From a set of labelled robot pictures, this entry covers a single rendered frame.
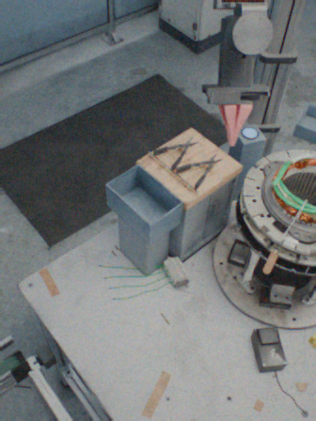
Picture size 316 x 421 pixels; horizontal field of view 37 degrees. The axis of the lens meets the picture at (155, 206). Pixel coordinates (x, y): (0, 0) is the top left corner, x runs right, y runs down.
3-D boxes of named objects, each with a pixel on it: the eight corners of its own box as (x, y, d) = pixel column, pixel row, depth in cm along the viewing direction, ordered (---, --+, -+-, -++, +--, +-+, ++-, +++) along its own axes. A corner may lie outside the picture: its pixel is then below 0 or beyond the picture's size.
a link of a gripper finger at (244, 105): (249, 149, 79) (254, 91, 76) (207, 149, 78) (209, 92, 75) (241, 141, 85) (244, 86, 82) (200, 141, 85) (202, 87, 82)
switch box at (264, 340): (259, 373, 118) (263, 365, 113) (249, 335, 124) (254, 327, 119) (283, 370, 118) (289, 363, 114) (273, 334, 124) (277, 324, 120)
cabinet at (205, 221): (180, 266, 136) (186, 210, 116) (137, 226, 145) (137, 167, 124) (226, 230, 145) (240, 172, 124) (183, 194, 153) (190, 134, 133)
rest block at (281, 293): (269, 287, 128) (273, 277, 124) (290, 290, 128) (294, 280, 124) (269, 302, 125) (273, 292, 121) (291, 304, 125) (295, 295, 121)
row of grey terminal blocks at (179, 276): (191, 287, 132) (192, 279, 129) (175, 292, 131) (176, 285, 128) (176, 258, 138) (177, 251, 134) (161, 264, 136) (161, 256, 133)
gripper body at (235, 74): (270, 100, 76) (274, 51, 74) (207, 100, 76) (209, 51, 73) (260, 94, 82) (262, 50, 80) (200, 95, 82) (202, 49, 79)
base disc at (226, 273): (288, 358, 119) (289, 356, 118) (184, 255, 137) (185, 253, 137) (378, 273, 135) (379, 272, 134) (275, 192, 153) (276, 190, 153)
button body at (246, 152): (249, 196, 153) (266, 139, 133) (229, 201, 152) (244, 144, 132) (240, 180, 157) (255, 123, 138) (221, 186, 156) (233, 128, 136)
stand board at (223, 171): (186, 210, 116) (187, 205, 114) (135, 167, 124) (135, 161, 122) (242, 172, 124) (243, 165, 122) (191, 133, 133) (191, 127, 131)
